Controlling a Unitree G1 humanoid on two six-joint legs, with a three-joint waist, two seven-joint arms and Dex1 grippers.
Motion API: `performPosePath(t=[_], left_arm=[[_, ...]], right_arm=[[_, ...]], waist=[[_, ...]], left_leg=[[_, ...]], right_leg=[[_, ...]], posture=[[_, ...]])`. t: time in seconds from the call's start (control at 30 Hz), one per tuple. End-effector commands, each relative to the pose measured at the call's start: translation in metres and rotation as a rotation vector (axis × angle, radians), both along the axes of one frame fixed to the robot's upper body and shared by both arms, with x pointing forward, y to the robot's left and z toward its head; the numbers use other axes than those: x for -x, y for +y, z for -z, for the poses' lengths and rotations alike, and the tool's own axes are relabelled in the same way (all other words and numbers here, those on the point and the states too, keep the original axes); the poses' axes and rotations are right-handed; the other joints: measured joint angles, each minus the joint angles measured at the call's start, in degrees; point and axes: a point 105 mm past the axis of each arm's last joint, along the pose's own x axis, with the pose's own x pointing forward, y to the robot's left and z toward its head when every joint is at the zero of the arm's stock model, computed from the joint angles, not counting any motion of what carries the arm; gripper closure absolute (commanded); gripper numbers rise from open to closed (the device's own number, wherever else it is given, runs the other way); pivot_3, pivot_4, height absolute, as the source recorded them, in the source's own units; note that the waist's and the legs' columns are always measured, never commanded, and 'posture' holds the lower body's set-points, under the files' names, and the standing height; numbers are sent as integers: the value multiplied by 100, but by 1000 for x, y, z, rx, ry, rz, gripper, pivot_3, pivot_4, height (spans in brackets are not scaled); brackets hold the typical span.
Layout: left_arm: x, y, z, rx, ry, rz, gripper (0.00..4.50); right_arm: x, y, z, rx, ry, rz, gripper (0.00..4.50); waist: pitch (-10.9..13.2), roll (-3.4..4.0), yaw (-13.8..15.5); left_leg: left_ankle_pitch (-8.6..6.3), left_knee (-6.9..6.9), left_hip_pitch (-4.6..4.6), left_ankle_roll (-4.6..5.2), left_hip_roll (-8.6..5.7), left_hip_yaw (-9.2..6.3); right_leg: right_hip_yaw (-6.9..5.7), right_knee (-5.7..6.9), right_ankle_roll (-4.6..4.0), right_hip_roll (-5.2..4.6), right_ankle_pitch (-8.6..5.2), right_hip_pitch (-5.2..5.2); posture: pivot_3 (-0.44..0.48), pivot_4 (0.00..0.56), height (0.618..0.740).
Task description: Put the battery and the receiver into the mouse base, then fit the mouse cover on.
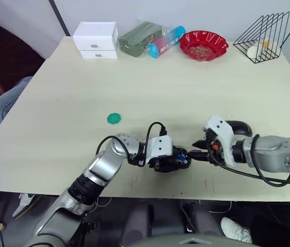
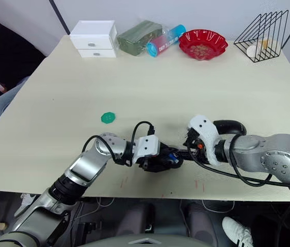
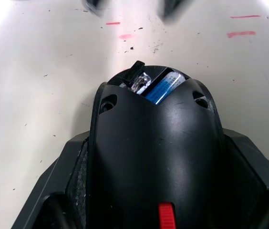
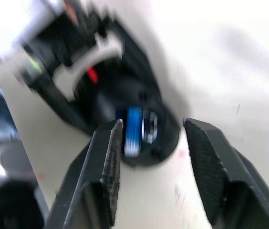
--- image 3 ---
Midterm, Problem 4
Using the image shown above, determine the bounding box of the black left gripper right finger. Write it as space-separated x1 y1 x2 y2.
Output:
221 128 269 229

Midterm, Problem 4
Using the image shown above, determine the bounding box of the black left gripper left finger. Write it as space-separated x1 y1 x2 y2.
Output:
10 130 92 229

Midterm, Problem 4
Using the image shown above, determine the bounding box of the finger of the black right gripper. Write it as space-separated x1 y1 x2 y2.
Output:
81 0 105 18
159 0 186 19

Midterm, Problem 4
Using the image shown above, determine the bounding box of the blue AA battery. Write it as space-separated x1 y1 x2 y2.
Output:
145 70 186 105

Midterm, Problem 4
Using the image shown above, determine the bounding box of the black mouse base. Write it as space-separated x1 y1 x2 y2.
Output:
88 64 227 229

